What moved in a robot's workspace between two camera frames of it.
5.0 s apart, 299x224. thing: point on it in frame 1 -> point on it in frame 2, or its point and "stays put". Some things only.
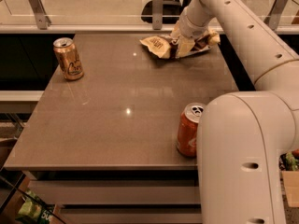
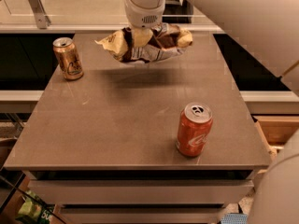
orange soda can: (187, 129) stays put
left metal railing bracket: (42, 18) stays put
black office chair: (172, 9) stays put
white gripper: (192, 29) -> (142, 16)
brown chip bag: (178, 45) -> (168, 40)
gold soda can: (68, 58) stays put
